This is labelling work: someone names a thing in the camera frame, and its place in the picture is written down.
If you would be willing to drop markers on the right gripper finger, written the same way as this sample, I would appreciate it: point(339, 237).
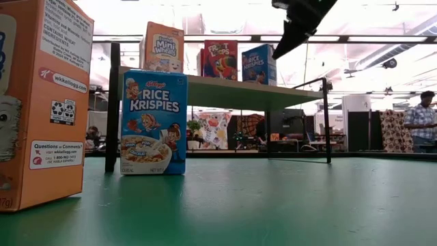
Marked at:
point(293, 36)

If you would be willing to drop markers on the blue Rice Krispies cereal box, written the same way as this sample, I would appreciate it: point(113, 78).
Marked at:
point(153, 112)
point(257, 65)

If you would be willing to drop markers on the red Froot Loops cereal box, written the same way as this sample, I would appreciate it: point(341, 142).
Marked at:
point(220, 59)
point(200, 63)

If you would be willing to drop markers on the orange Mini Wheats cereal box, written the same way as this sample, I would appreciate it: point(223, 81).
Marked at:
point(164, 48)
point(51, 136)
point(141, 54)

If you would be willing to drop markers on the black monitor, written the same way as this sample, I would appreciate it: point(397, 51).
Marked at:
point(290, 119)

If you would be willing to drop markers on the white column cabinet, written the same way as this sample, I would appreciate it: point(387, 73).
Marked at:
point(356, 102)

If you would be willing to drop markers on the white sign board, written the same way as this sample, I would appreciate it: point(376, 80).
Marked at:
point(333, 119)

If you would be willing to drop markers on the black round ceiling fixture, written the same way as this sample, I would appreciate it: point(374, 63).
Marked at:
point(389, 63)

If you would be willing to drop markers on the orange black patterned cloth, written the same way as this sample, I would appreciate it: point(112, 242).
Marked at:
point(251, 124)

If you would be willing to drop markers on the small black background robot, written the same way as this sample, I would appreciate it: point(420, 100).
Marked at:
point(243, 138)

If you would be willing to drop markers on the black upright panel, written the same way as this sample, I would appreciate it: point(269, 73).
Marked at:
point(358, 131)

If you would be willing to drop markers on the potted plant white pot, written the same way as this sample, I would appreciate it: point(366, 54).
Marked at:
point(194, 127)

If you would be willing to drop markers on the maroon dotted hanging cloth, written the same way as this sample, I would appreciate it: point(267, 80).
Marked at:
point(392, 131)

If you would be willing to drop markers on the person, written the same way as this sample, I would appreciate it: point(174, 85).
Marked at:
point(92, 133)
point(421, 119)

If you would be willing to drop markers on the green table mat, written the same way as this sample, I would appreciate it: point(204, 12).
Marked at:
point(273, 205)

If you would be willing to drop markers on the black ceiling rail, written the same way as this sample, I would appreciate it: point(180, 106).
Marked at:
point(256, 38)

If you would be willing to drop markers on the black aluminium rig frame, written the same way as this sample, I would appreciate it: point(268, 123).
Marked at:
point(375, 155)

